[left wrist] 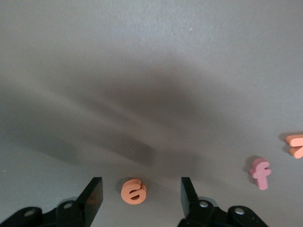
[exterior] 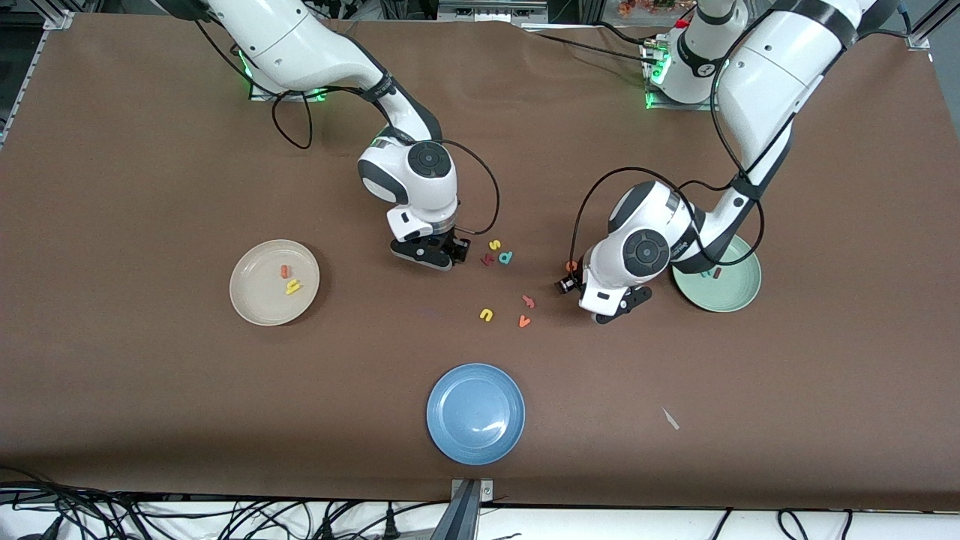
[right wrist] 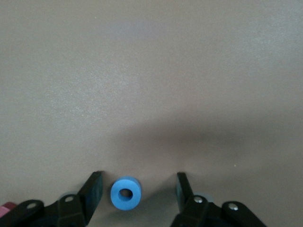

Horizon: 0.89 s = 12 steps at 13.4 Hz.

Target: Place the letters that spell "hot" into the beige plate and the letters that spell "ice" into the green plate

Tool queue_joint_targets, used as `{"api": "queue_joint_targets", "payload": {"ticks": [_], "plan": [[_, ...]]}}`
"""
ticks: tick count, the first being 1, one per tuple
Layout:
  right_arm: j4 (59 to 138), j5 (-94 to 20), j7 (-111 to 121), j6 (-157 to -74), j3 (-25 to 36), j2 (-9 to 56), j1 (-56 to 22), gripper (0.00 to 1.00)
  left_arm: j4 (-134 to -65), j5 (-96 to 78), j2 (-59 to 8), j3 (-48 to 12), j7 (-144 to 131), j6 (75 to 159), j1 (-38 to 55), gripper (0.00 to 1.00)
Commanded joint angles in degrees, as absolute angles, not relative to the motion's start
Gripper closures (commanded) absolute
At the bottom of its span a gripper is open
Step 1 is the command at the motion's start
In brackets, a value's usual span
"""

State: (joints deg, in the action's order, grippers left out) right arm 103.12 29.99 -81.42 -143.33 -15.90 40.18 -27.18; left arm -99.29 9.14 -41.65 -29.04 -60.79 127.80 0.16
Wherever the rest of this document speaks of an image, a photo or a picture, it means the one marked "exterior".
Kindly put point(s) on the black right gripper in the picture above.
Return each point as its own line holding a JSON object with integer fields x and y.
{"x": 454, "y": 244}

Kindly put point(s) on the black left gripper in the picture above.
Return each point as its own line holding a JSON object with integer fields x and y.
{"x": 568, "y": 285}

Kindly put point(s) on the yellow foam letter h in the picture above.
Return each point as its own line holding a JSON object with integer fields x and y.
{"x": 292, "y": 287}

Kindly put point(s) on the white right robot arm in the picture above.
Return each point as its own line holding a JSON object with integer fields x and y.
{"x": 300, "y": 45}

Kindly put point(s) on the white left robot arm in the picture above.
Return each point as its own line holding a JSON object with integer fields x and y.
{"x": 772, "y": 75}

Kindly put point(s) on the green round plate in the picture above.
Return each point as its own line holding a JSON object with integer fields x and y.
{"x": 720, "y": 296}

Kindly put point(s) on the blue round plate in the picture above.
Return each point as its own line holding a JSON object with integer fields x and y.
{"x": 475, "y": 414}

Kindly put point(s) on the small white paper scrap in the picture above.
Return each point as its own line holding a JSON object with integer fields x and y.
{"x": 670, "y": 419}

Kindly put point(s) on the beige round plate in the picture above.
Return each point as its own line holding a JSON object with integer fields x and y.
{"x": 262, "y": 300}

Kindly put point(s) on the grey equipment box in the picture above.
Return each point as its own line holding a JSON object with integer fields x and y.
{"x": 491, "y": 9}

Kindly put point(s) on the orange decoration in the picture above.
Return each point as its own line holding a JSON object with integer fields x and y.
{"x": 645, "y": 6}

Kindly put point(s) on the brown table cover sheet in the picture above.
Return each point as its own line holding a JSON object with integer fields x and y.
{"x": 150, "y": 412}

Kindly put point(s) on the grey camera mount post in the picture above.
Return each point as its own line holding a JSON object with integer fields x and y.
{"x": 463, "y": 514}

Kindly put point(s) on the aluminium frame rail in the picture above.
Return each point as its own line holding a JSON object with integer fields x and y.
{"x": 36, "y": 71}
{"x": 919, "y": 37}

